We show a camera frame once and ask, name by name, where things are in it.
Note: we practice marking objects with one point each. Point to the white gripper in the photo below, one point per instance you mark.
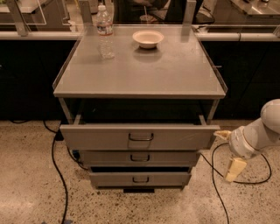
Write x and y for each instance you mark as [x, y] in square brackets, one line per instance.
[236, 143]

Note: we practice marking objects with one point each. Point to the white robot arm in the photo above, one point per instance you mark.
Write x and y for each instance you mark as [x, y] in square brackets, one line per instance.
[264, 131]

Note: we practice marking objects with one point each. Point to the black top drawer handle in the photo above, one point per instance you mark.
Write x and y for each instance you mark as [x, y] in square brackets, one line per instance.
[141, 138]

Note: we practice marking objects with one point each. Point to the white horizontal rail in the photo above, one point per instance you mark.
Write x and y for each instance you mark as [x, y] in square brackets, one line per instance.
[61, 35]

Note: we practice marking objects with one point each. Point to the grey metal post left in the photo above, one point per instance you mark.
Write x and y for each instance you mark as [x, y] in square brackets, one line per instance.
[17, 17]

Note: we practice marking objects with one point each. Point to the grey bottom drawer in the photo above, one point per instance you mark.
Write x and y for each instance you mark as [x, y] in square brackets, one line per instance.
[133, 179]

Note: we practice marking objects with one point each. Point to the clear plastic water bottle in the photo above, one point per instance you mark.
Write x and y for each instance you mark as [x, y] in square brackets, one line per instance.
[104, 25]

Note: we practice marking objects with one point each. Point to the grey metal cabinet table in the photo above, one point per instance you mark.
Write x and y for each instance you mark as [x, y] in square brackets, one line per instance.
[175, 82]

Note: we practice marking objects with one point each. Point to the grey middle drawer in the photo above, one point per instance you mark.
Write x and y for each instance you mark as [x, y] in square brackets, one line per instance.
[134, 158]

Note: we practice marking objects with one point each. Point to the plastic cup with straw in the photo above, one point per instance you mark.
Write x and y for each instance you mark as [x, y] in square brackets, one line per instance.
[146, 18]

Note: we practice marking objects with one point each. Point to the grey drawer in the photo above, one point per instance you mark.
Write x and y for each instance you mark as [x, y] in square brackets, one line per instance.
[134, 158]
[115, 136]
[133, 179]

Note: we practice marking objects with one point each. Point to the grey top drawer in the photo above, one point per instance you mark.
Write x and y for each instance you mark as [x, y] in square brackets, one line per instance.
[115, 136]

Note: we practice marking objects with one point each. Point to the white paper bowl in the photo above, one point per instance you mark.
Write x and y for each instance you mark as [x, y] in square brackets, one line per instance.
[148, 39]

